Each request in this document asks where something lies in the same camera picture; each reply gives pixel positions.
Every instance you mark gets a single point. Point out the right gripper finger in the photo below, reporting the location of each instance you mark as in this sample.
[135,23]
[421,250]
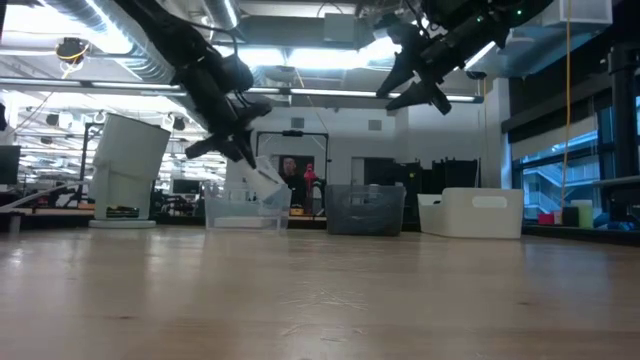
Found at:
[417,97]
[402,75]

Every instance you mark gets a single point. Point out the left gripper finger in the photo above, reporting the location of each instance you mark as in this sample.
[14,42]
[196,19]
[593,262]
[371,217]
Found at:
[212,146]
[245,150]

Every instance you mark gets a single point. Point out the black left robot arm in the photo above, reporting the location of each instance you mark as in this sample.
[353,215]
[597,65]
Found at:
[165,35]

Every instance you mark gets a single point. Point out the clear plastic bin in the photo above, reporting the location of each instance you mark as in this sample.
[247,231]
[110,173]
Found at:
[220,210]

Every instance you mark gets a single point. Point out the grey plastic bin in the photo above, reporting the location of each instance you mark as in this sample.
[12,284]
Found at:
[365,212]

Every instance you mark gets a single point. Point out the white plastic bin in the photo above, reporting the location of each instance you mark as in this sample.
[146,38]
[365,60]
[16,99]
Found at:
[470,220]

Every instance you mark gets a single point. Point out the person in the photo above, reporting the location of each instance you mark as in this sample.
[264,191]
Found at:
[290,175]

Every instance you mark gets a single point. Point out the long ceiling light bar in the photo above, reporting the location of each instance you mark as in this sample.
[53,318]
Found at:
[330,92]

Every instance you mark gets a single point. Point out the black storage cabinets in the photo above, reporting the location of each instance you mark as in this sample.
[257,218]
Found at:
[450,175]

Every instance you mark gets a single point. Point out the white tilted appliance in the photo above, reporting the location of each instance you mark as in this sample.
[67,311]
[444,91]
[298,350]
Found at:
[130,165]

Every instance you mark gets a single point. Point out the small red box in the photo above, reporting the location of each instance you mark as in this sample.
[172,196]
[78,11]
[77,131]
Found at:
[546,219]

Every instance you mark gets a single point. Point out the small black box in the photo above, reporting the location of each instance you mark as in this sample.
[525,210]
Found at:
[569,216]

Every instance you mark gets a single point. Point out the grey horizontal bar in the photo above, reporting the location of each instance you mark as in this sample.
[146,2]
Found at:
[602,182]

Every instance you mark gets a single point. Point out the pale green cup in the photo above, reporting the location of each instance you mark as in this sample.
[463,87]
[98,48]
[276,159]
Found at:
[584,212]

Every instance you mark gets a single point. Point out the dark computer monitor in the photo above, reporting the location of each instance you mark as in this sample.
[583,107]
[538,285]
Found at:
[9,164]

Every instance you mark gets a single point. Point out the ceiling security camera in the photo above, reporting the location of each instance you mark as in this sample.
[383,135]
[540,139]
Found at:
[476,75]

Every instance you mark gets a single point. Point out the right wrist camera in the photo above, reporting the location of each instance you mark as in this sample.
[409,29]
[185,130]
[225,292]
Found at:
[407,40]

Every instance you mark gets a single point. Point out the grey wall vent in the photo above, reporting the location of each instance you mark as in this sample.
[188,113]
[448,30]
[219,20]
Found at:
[375,125]
[297,123]

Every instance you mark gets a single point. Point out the black gantry frame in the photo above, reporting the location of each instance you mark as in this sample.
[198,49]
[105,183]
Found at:
[295,133]

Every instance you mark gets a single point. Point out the silver ceiling duct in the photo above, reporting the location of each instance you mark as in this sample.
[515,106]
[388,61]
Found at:
[222,10]

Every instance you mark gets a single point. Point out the black vertical post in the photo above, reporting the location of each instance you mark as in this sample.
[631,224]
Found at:
[625,140]

